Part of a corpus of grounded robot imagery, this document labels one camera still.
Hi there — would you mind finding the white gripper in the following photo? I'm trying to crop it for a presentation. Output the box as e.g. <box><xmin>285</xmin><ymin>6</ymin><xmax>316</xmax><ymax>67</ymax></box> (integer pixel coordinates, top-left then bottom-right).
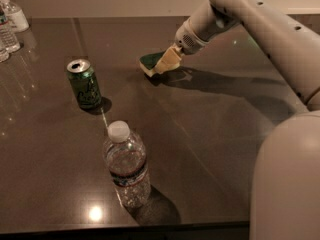
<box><xmin>154</xmin><ymin>18</ymin><xmax>208</xmax><ymax>74</ymax></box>

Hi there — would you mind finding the green and yellow sponge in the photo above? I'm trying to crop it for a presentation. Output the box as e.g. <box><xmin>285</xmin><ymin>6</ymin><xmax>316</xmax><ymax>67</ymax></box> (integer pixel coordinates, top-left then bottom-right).
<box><xmin>139</xmin><ymin>52</ymin><xmax>164</xmax><ymax>77</ymax></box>

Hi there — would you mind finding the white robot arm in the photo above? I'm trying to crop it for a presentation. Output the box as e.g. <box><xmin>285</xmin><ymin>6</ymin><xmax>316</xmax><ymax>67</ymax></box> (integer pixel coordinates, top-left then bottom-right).
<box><xmin>156</xmin><ymin>0</ymin><xmax>320</xmax><ymax>240</ymax></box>

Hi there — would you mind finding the green soda can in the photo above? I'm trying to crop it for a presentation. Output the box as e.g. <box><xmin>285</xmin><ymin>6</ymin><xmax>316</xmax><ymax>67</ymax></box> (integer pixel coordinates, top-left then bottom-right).
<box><xmin>66</xmin><ymin>59</ymin><xmax>102</xmax><ymax>110</ymax></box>

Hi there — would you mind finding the clear plastic water bottle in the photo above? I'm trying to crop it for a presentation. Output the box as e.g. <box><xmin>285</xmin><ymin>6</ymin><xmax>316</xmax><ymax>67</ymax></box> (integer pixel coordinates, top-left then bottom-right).
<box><xmin>103</xmin><ymin>121</ymin><xmax>151</xmax><ymax>208</ymax></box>

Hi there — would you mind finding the water bottle at left edge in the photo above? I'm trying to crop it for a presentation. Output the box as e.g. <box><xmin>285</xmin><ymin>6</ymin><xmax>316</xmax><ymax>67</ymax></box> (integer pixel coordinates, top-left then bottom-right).
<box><xmin>0</xmin><ymin>8</ymin><xmax>21</xmax><ymax>53</ymax></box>

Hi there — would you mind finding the clear bottle at far left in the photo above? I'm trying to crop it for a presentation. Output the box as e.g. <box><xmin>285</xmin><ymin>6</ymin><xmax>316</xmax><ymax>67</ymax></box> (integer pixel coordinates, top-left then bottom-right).
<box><xmin>0</xmin><ymin>40</ymin><xmax>9</xmax><ymax>62</ymax></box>

